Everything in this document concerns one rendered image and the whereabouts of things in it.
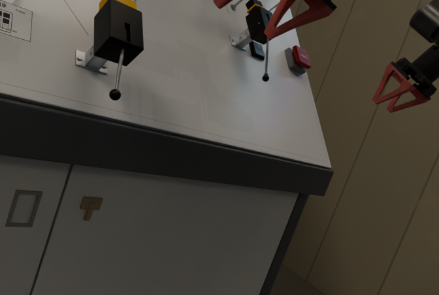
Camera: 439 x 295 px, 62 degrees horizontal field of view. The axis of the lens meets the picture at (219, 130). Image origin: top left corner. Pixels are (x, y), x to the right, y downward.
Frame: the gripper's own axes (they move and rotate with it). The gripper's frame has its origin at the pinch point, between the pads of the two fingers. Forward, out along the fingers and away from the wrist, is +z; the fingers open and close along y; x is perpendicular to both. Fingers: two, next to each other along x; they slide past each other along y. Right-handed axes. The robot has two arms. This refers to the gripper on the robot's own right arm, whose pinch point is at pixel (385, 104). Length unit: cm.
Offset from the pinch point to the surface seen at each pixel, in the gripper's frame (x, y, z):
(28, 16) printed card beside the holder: -16, 64, 19
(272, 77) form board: -17.6, 12.0, 12.9
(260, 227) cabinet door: 7.3, 10.2, 36.4
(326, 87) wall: -87, -142, 32
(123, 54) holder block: -5, 57, 13
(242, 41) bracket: -22.2, 23.0, 10.2
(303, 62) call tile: -20.8, 2.4, 7.0
